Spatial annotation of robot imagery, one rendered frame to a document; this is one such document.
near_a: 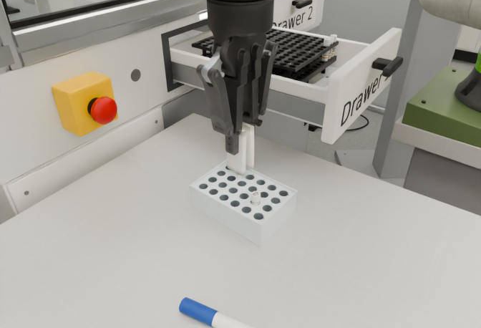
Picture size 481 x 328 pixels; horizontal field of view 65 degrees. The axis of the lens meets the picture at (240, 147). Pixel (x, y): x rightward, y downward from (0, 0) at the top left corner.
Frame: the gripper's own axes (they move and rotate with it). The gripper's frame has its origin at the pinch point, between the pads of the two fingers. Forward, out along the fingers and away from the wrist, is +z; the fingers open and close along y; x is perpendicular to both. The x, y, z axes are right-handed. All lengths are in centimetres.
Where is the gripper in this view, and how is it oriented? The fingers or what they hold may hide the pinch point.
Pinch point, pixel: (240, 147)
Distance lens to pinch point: 52.6
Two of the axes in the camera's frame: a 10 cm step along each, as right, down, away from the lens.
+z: 0.0, 8.4, 5.5
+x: -7.8, -3.4, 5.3
